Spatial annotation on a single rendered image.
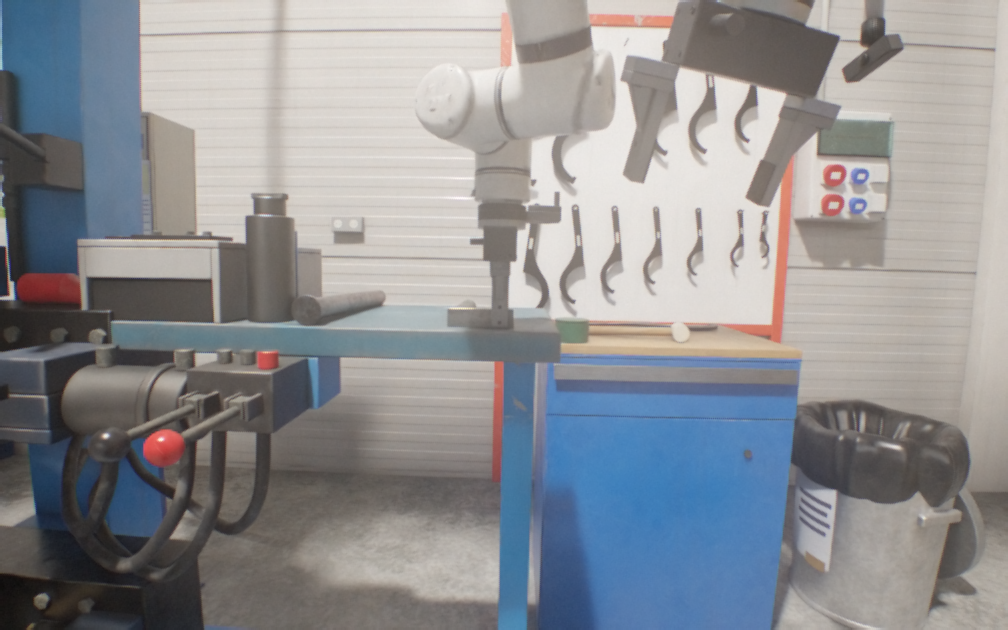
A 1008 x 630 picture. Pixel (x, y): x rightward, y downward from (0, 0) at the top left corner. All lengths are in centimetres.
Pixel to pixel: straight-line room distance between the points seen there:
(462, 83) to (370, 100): 216
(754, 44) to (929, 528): 176
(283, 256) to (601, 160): 198
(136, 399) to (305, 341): 23
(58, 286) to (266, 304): 39
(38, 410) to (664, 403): 132
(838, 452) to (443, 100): 161
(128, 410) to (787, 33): 86
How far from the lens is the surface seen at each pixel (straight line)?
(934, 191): 336
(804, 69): 52
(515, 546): 106
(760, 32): 49
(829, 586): 213
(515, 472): 99
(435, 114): 64
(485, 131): 64
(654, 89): 48
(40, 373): 88
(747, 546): 173
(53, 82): 137
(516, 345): 73
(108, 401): 85
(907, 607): 217
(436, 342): 74
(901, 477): 189
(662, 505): 158
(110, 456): 62
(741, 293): 276
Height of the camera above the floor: 116
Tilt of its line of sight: 6 degrees down
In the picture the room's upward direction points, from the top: 1 degrees clockwise
